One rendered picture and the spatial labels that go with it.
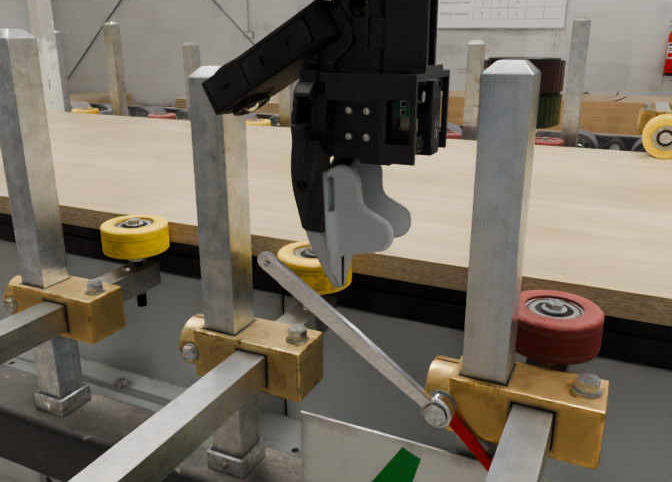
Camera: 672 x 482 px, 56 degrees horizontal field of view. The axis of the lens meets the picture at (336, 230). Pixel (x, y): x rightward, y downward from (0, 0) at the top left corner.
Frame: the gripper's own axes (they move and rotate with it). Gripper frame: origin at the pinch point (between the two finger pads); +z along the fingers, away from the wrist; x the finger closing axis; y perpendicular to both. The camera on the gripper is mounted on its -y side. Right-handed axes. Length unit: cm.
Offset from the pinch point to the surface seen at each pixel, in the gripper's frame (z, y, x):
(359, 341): 6.3, 1.7, 1.5
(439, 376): 10.5, 6.9, 6.1
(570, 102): -1, 5, 115
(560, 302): 5.8, 14.8, 14.3
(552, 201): 7, 10, 54
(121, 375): 35, -49, 26
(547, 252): 6.8, 11.8, 30.4
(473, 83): -5, -17, 115
